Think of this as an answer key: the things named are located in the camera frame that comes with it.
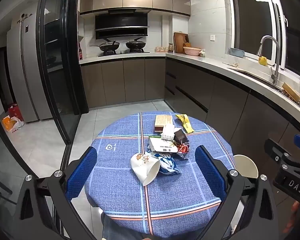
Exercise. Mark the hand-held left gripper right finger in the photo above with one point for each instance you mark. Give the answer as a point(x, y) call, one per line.
point(210, 175)

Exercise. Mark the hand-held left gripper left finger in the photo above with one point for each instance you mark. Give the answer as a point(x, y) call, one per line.
point(82, 175)

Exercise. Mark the white waste bin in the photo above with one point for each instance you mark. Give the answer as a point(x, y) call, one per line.
point(242, 165)

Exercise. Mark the red silver wrapper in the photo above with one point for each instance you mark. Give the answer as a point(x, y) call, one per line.
point(183, 150)

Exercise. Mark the blue white snack bag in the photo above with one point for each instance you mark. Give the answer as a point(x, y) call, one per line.
point(168, 166)

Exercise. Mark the dark brown wrapper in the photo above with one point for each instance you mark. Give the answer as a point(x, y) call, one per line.
point(180, 136)

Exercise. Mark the yellow wrapper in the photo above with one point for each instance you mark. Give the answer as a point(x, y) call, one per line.
point(187, 126)

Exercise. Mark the white bear print paper cup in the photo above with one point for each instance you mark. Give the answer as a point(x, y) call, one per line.
point(140, 167)

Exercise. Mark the white green packet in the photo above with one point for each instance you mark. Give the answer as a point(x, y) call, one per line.
point(160, 145)

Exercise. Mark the tan cardboard box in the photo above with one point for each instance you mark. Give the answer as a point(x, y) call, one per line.
point(163, 121)

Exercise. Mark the blue plaid tablecloth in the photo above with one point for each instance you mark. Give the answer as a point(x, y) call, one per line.
point(120, 200)

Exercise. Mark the brown scrub block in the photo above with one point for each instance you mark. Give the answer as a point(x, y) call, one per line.
point(291, 92)

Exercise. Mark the steel sink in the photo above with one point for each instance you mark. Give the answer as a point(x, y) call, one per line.
point(255, 76)

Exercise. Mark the orange plastic bag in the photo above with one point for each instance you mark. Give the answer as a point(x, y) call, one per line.
point(11, 125)

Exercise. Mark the yellow sponge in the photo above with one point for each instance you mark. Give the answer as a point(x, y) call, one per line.
point(263, 61)

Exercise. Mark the steel kitchen faucet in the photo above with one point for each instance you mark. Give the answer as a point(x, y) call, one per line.
point(277, 55)

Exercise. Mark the red box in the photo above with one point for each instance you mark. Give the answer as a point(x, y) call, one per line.
point(15, 111)

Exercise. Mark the beige dishcloth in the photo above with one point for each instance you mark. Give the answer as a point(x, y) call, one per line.
point(231, 64)

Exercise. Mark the blue container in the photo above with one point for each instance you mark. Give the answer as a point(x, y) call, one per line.
point(236, 52)

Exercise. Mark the brown lower cabinets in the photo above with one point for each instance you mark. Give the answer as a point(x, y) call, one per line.
point(135, 80)

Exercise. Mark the white countertop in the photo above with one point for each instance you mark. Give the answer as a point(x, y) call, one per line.
point(202, 60)

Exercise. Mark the small white bag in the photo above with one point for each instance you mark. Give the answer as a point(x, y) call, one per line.
point(202, 53)

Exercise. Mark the red sauce bottle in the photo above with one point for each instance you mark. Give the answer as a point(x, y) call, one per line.
point(80, 52)

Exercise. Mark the silver refrigerator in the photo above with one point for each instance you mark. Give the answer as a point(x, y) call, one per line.
point(20, 67)

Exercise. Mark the pink basket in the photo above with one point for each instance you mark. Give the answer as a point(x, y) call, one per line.
point(192, 51)

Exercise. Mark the black framed glass door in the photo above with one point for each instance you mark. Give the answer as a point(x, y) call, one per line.
point(41, 55)

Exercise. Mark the gas stove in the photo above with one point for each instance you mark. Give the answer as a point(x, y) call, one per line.
point(125, 52)

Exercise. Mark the kitchen window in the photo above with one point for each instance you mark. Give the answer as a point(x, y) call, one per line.
point(255, 17)

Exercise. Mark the glass jar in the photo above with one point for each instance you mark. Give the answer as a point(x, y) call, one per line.
point(170, 48)

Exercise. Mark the wooden cutting board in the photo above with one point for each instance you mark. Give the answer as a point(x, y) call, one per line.
point(179, 41)

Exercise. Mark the black wok with lid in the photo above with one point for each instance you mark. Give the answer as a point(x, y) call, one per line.
point(136, 45)

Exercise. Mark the black range hood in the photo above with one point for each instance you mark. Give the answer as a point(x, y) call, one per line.
point(120, 22)

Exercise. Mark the white wall outlet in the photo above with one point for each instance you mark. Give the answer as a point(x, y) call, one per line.
point(212, 38)

